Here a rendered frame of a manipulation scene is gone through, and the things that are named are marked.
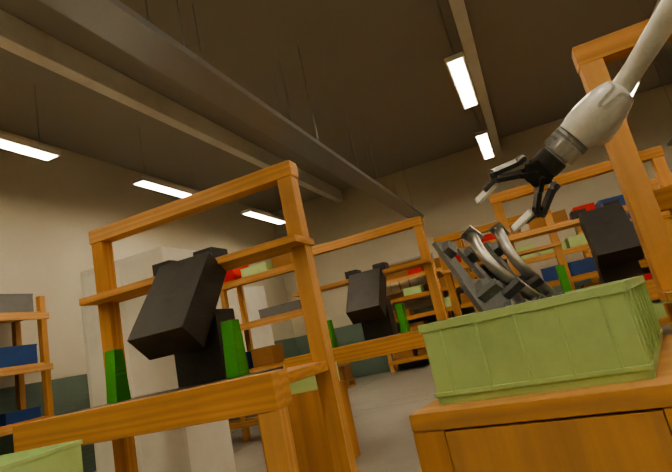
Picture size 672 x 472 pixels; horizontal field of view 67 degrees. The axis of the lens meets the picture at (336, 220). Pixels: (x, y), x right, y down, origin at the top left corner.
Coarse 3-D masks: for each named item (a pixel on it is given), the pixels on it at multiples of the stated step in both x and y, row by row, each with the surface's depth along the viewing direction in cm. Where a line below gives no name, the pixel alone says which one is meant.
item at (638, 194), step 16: (592, 64) 210; (592, 80) 210; (608, 80) 207; (624, 128) 203; (608, 144) 204; (624, 144) 202; (624, 160) 201; (640, 160) 199; (624, 176) 200; (640, 176) 198; (624, 192) 202; (640, 192) 198; (640, 208) 197; (656, 208) 195; (640, 224) 196; (656, 224) 194; (640, 240) 201; (656, 240) 193; (656, 256) 193; (656, 272) 192
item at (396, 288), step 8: (432, 256) 1185; (392, 264) 1218; (400, 264) 1210; (400, 272) 1207; (408, 280) 1197; (416, 280) 1190; (424, 280) 1183; (392, 288) 1209; (400, 288) 1202; (424, 288) 1181; (392, 296) 1206; (400, 296) 1199; (424, 296) 1178; (392, 304) 1204
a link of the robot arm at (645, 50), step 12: (660, 12) 117; (648, 24) 121; (660, 24) 118; (648, 36) 121; (660, 36) 120; (636, 48) 125; (648, 48) 123; (660, 48) 123; (636, 60) 126; (648, 60) 125; (624, 72) 129; (636, 72) 128; (624, 84) 130; (636, 84) 130; (612, 132) 129; (600, 144) 133
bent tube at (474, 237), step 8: (464, 232) 139; (472, 232) 139; (472, 240) 135; (480, 240) 135; (472, 248) 134; (480, 248) 131; (480, 256) 130; (488, 256) 129; (488, 264) 129; (496, 264) 128; (496, 272) 128; (504, 272) 128; (504, 280) 128; (528, 288) 130; (528, 296) 131
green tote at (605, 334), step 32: (608, 288) 91; (640, 288) 122; (448, 320) 107; (480, 320) 103; (512, 320) 100; (544, 320) 97; (576, 320) 94; (608, 320) 91; (640, 320) 92; (448, 352) 107; (480, 352) 103; (512, 352) 100; (544, 352) 96; (576, 352) 93; (608, 352) 91; (640, 352) 88; (448, 384) 107; (480, 384) 103; (512, 384) 99; (544, 384) 96; (576, 384) 93
